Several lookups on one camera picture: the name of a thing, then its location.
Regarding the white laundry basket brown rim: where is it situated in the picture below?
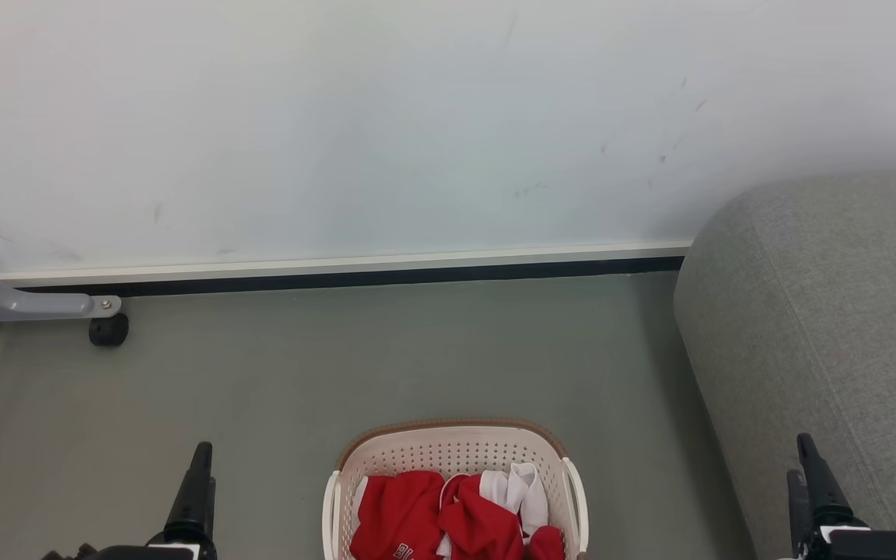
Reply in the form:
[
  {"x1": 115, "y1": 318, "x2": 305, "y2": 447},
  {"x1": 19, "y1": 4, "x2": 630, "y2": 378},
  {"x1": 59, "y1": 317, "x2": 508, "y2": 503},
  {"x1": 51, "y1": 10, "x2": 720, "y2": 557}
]
[{"x1": 322, "y1": 420, "x2": 590, "y2": 560}]

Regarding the black baseboard strip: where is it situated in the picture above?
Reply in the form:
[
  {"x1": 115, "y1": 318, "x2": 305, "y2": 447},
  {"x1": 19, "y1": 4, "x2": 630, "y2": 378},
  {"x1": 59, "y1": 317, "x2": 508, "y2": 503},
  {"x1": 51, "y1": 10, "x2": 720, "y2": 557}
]
[{"x1": 16, "y1": 256, "x2": 687, "y2": 297}]

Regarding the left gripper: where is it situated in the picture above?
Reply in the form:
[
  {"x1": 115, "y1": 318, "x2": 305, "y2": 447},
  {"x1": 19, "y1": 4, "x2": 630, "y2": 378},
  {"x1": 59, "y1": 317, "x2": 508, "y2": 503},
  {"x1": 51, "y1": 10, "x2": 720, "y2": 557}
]
[{"x1": 90, "y1": 442, "x2": 219, "y2": 560}]

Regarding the black caster wheel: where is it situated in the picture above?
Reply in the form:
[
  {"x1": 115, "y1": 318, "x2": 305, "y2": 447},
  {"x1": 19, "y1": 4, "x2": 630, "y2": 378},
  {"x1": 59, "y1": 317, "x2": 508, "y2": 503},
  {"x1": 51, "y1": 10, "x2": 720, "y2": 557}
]
[{"x1": 89, "y1": 313, "x2": 130, "y2": 348}]

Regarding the red shirt with lettering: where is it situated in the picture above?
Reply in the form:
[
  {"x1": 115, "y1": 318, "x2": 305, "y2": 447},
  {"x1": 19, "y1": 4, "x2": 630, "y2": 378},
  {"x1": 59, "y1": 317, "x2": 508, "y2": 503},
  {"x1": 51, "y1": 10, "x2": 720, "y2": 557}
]
[{"x1": 349, "y1": 471, "x2": 446, "y2": 560}]

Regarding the grey fabric sofa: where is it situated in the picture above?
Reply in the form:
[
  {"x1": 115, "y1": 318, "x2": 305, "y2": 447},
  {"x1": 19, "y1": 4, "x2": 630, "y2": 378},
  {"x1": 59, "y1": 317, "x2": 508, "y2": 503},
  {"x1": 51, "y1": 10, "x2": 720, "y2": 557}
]
[{"x1": 674, "y1": 167, "x2": 896, "y2": 560}]

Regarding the red garment white trim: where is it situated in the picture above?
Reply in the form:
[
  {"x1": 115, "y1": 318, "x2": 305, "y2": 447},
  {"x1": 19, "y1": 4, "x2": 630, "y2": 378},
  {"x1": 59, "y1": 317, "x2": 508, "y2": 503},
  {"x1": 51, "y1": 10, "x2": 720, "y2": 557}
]
[{"x1": 436, "y1": 473, "x2": 566, "y2": 560}]

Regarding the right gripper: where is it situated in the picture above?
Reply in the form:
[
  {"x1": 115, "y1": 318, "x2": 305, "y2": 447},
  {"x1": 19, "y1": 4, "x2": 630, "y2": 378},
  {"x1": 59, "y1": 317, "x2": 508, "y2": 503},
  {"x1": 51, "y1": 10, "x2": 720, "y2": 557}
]
[{"x1": 786, "y1": 433, "x2": 896, "y2": 560}]

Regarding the grey metal bracket leg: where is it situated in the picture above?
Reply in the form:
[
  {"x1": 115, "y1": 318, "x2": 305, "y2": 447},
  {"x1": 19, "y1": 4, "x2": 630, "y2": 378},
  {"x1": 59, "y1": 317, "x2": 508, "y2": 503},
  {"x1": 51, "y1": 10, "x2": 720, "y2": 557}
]
[{"x1": 0, "y1": 229, "x2": 123, "y2": 323}]

